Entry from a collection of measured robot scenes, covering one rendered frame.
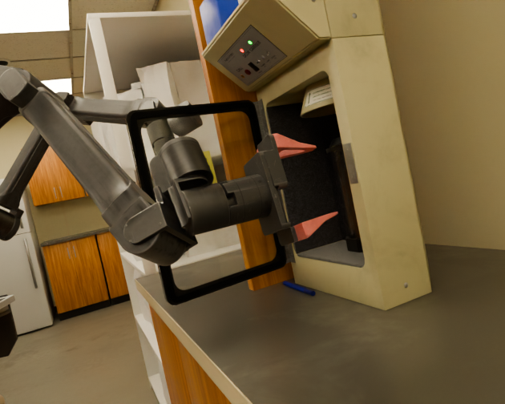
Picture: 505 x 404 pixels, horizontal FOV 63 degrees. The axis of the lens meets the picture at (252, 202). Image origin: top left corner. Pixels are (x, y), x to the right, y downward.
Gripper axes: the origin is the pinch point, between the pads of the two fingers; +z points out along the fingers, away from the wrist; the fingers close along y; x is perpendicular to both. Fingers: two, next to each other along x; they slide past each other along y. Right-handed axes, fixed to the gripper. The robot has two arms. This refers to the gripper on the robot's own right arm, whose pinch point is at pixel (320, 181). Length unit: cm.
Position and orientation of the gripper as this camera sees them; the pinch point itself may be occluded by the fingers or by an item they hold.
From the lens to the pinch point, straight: 58.8
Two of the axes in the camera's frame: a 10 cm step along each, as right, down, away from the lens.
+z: 9.0, -2.2, 3.7
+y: -2.8, -9.5, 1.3
